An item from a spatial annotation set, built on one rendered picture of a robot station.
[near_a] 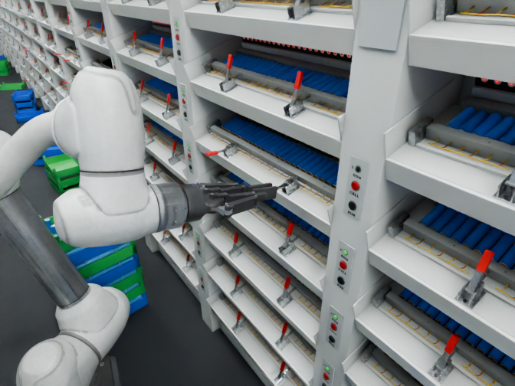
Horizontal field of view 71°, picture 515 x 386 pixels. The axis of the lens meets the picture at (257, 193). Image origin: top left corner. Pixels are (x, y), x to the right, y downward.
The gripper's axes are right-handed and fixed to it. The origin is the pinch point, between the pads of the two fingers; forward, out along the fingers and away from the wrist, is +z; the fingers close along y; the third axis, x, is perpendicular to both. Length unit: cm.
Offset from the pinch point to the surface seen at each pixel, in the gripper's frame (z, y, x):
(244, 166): 8.0, -17.9, -1.1
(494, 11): 6, 33, 40
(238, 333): 23, -25, -75
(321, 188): 10.5, 8.0, 3.0
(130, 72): 10, -115, 8
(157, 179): 17, -95, -38
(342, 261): 7.7, 20.3, -8.0
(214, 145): 8.6, -35.4, -0.9
